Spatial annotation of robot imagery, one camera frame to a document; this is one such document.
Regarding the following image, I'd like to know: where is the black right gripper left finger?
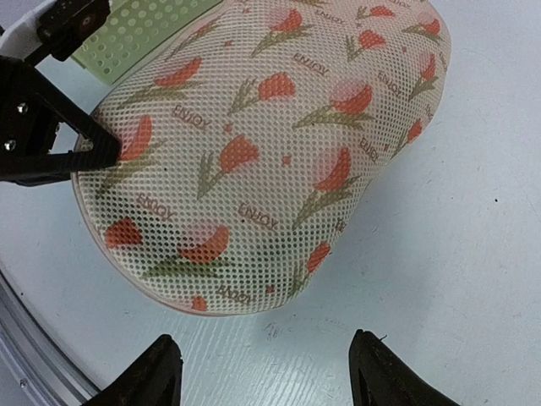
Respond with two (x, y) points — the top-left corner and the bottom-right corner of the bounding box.
(84, 334), (183, 406)

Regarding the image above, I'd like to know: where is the floral mesh laundry bag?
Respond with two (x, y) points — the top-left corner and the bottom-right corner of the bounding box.
(72, 1), (451, 315)

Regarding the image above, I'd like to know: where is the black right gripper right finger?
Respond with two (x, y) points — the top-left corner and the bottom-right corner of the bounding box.
(348, 329), (457, 406)

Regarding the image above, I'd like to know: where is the green plastic basket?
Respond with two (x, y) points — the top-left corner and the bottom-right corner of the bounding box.
(72, 0), (219, 85)

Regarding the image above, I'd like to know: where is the aluminium front rail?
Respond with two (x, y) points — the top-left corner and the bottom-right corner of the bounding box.
(1, 277), (100, 405)

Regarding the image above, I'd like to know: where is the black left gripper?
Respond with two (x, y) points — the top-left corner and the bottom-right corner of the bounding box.
(1, 0), (121, 186)

